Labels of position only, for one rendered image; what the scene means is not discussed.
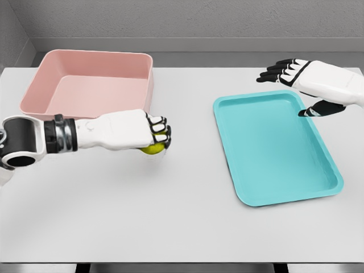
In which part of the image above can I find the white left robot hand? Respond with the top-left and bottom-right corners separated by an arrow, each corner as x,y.
105,109 -> 173,151

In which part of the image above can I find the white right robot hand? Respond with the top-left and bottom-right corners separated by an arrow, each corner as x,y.
256,58 -> 355,118

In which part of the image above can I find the yellow-green tennis ball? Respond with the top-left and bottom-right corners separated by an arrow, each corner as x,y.
140,142 -> 166,156

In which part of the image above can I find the pink rectangular basket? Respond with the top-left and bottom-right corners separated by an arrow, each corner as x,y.
19,48 -> 155,121

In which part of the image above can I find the blue rectangular tray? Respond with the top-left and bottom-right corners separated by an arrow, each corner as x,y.
212,89 -> 345,209

